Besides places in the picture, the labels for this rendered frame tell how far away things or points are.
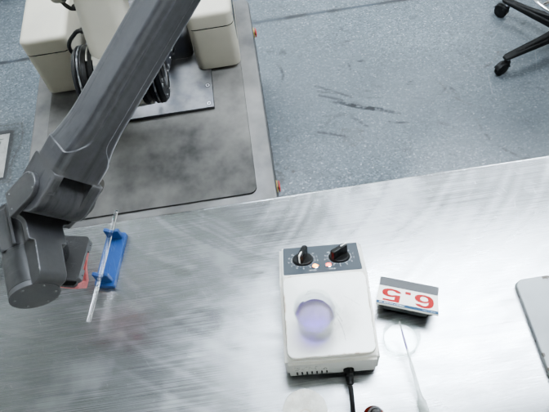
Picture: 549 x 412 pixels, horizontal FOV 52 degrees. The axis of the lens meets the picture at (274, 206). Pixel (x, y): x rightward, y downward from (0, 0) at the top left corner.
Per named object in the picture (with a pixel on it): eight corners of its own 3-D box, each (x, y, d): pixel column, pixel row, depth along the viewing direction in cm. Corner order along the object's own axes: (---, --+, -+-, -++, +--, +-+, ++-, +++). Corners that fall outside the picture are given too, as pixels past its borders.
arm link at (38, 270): (93, 182, 72) (30, 164, 65) (116, 258, 66) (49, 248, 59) (40, 235, 76) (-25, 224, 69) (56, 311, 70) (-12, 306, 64)
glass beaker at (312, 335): (293, 344, 77) (290, 324, 70) (298, 306, 79) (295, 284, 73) (338, 349, 76) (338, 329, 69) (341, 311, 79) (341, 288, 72)
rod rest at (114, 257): (109, 234, 98) (102, 224, 95) (128, 235, 98) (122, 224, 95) (95, 288, 93) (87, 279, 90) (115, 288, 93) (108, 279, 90)
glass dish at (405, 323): (426, 341, 84) (429, 336, 82) (400, 365, 82) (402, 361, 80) (399, 315, 86) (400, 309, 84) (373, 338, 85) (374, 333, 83)
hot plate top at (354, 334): (282, 279, 82) (281, 276, 82) (364, 271, 82) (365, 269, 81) (287, 361, 76) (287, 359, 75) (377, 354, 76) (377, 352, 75)
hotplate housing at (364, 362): (279, 255, 93) (275, 232, 86) (359, 248, 92) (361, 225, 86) (288, 394, 82) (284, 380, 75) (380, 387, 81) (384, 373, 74)
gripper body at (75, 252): (82, 284, 77) (61, 262, 71) (11, 281, 78) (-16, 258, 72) (94, 242, 80) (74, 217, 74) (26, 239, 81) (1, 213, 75)
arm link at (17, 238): (28, 188, 69) (-19, 205, 69) (37, 234, 66) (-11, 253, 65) (51, 216, 75) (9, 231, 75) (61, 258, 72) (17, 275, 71)
